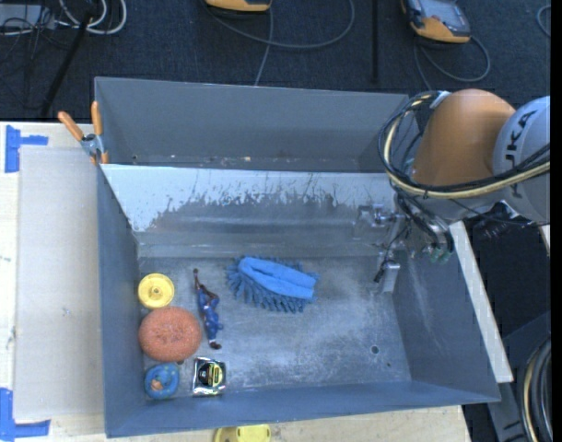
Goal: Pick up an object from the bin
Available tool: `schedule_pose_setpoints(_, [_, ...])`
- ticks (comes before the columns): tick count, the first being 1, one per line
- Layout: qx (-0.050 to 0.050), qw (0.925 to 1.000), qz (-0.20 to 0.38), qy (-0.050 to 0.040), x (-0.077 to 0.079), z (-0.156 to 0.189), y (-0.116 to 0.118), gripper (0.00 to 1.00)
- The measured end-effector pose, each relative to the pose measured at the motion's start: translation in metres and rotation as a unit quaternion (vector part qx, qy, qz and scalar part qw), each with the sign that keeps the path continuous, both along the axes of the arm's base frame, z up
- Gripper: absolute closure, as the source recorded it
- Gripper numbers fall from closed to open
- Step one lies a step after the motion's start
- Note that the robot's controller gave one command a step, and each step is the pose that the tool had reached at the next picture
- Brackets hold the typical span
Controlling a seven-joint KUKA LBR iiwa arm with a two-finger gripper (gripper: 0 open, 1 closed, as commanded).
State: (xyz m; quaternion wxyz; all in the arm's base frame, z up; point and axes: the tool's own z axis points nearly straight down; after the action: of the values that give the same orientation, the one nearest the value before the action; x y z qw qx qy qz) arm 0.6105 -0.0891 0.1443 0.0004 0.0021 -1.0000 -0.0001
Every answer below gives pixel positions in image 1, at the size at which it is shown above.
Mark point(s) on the yellow round disc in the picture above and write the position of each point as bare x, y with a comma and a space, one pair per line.
155, 290

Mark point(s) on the grey metal bin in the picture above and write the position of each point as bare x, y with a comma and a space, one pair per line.
308, 339

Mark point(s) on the blue microfibre duster mitt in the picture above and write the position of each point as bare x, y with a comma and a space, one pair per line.
276, 283

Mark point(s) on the orange round scrubber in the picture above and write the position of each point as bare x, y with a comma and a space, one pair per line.
169, 334

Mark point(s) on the pale wood flat board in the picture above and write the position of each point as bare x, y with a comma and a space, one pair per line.
55, 270

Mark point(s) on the blue toy figure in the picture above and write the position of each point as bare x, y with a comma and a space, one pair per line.
210, 313

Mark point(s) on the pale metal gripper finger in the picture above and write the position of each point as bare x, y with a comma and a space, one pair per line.
389, 276
375, 217

